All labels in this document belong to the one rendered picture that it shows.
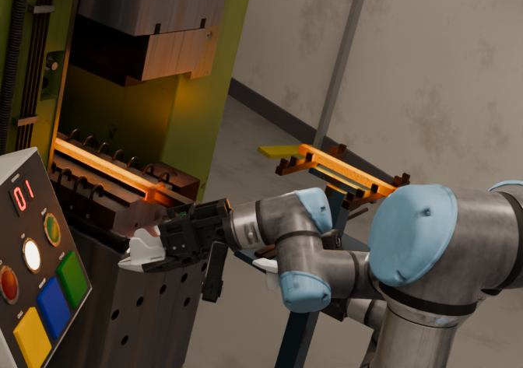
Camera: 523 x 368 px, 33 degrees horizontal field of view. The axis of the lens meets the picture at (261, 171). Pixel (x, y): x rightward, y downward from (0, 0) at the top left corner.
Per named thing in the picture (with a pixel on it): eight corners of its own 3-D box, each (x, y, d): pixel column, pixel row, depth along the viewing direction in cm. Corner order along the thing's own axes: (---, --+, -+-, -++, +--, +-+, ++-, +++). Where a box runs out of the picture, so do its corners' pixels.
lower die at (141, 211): (166, 215, 205) (173, 183, 202) (110, 240, 188) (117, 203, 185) (32, 149, 222) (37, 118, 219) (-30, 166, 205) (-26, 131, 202)
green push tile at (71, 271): (89, 287, 156) (74, 249, 154) (76, 308, 149) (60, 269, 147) (79, 290, 157) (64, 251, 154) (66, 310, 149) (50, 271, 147)
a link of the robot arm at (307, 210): (326, 223, 137) (318, 175, 141) (258, 239, 139) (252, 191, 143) (337, 243, 144) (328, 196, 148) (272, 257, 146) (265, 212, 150)
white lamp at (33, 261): (47, 267, 142) (51, 243, 140) (26, 276, 138) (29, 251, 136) (33, 259, 143) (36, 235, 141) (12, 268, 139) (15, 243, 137)
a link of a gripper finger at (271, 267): (248, 289, 176) (293, 296, 177) (254, 263, 174) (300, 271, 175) (247, 282, 179) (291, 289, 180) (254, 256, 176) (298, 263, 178)
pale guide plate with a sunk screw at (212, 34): (210, 75, 222) (225, 8, 216) (190, 79, 214) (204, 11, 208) (203, 72, 223) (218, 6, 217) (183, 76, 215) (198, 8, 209)
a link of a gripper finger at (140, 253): (110, 240, 148) (161, 227, 147) (121, 271, 150) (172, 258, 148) (104, 247, 145) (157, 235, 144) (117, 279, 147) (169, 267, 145)
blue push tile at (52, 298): (72, 315, 147) (56, 276, 145) (58, 338, 140) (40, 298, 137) (62, 317, 147) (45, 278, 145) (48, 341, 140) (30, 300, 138)
